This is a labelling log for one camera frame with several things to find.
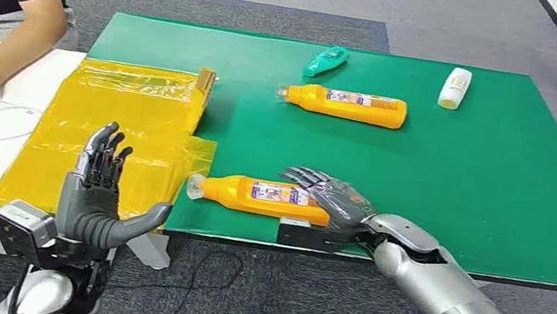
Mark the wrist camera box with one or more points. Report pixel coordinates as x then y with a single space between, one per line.
23 225
310 236

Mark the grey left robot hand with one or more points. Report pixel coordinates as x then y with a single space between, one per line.
87 202

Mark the white table leg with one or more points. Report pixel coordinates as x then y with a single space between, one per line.
150 250

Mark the orange bottle with clear cap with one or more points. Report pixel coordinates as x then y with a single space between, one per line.
344 109
237 194

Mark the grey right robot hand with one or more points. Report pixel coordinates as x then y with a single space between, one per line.
342 201

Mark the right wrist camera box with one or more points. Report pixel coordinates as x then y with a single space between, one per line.
310 236

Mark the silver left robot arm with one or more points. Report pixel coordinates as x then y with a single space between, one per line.
42 291

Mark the person's forearm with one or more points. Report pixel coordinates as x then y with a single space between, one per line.
31 32

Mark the teal plastic bottle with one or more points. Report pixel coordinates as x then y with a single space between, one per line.
325 61

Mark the yellow plastic sheet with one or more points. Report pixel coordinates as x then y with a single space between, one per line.
110 103

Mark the green table mat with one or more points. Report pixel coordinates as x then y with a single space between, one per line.
481 174

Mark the brown cardboard strip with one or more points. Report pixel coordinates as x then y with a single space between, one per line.
204 82

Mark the white plastic bottle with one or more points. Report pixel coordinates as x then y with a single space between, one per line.
454 88

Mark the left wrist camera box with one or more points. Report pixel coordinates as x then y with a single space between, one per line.
23 225

